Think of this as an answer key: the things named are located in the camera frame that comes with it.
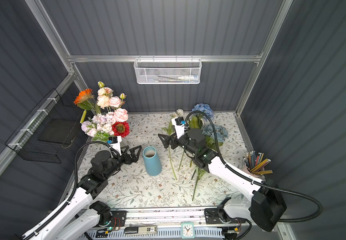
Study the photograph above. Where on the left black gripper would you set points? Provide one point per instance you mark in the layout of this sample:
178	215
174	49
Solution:
126	155

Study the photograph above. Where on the white wire mesh basket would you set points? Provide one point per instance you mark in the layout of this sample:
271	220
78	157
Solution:
168	71

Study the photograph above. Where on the teal cylindrical vase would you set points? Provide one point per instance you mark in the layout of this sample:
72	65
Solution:
152	161

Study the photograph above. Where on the silver black device on rail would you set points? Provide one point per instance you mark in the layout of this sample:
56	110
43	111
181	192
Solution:
140	230

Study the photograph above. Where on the white rose flower stem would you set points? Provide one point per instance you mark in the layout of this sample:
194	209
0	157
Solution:
170	130

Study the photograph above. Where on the clear ribbed glass vase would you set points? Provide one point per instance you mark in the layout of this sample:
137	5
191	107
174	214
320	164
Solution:
124	142

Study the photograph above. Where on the pink rose flower stem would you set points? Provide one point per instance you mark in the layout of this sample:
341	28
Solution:
116	103

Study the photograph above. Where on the red gerbera flower stem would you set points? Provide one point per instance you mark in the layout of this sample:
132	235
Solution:
121	129

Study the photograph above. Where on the floral patterned table mat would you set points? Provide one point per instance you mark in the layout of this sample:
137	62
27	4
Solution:
132	187

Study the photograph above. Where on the cream rose flower spray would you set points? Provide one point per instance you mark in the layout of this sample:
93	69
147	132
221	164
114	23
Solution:
104	95

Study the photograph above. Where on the lilac pink flower bunch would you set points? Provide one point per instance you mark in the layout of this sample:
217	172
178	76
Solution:
99	127

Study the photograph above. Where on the light blue hydrangea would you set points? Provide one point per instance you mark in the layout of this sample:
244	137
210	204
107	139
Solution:
221	133

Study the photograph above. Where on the pink pencil cup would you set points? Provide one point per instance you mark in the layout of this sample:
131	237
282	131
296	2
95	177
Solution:
256	164

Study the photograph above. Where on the orange gerbera flower stem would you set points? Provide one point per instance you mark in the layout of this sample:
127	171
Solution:
86	101

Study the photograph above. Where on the small teal alarm clock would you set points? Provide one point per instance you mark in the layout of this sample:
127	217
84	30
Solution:
187	230

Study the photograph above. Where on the black wire mesh basket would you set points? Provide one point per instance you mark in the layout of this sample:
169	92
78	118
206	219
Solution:
53	134

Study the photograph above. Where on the dark blue hydrangea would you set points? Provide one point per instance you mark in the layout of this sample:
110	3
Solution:
205	108

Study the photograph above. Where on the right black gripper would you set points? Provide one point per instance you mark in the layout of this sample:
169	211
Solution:
173	141

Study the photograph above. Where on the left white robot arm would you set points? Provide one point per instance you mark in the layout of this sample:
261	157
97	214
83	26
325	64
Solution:
80	211

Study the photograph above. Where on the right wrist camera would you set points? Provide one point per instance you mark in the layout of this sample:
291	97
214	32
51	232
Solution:
180	126

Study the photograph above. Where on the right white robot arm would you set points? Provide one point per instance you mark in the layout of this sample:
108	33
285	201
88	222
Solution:
267	204

